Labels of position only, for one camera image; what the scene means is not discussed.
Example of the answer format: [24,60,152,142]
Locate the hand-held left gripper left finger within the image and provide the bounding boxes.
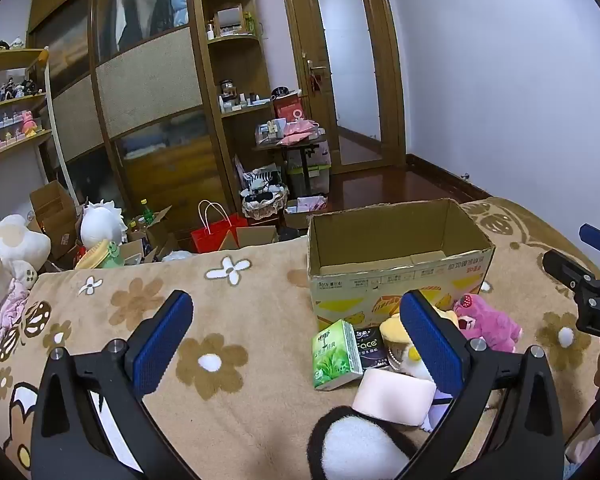
[30,289,201,480]

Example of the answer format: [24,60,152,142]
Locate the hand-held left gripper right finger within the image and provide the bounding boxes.
[395,289,566,480]

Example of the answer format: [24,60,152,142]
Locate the pink bear plush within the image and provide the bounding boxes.
[452,294,523,353]

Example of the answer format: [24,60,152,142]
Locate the pink foam pad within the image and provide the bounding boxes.
[351,368,437,427]

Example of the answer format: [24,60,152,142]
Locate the green tissue pack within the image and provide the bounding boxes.
[312,319,364,392]

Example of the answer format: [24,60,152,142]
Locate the yellow duck plush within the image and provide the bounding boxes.
[378,305,461,356]

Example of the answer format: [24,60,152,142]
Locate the black tissue pack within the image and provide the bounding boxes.
[354,326,392,372]

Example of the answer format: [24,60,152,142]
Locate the green frog toy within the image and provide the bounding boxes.
[100,240,126,269]

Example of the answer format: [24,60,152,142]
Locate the cardboard box with bottles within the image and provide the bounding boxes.
[126,205,182,264]

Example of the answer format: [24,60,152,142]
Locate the yellow green lid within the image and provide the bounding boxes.
[75,240,111,270]

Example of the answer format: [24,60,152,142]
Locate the red paper bag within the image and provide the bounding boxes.
[190,200,249,254]

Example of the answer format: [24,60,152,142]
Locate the black and white plush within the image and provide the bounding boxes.
[307,406,421,480]

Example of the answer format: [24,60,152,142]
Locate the white spiky hair plush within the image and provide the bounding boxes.
[80,200,127,249]

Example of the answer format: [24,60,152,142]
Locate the pink cloth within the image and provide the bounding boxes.
[0,277,31,386]

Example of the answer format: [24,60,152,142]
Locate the tall brown cardboard box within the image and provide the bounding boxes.
[29,180,82,262]

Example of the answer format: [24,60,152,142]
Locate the lace trimmed basket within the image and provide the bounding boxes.
[240,167,289,221]

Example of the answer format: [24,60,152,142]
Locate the cream dog plush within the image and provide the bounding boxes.
[0,214,52,307]

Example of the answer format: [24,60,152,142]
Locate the cardboard box with pink items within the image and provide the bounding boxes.
[284,196,328,231]

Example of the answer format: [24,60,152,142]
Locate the clear storage bin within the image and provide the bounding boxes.
[286,150,332,197]

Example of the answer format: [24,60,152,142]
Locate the small dark table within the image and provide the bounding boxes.
[252,135,331,197]

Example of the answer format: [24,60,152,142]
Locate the white metal pole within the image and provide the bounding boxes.
[42,50,81,207]

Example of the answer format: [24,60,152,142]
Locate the pink packets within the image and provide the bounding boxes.
[284,120,322,142]

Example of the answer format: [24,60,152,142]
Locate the wooden wardrobe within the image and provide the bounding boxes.
[27,0,231,241]

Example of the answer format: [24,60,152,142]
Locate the red gift box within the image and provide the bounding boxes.
[272,95,306,124]

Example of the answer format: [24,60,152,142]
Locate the wooden display shelf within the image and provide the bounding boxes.
[0,47,54,162]

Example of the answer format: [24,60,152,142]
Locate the wooden corner shelf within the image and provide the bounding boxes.
[197,0,277,211]

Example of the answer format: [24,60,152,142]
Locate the row of small figurines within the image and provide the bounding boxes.
[0,76,43,156]

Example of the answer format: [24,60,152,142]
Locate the wooden door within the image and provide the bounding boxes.
[275,0,407,177]

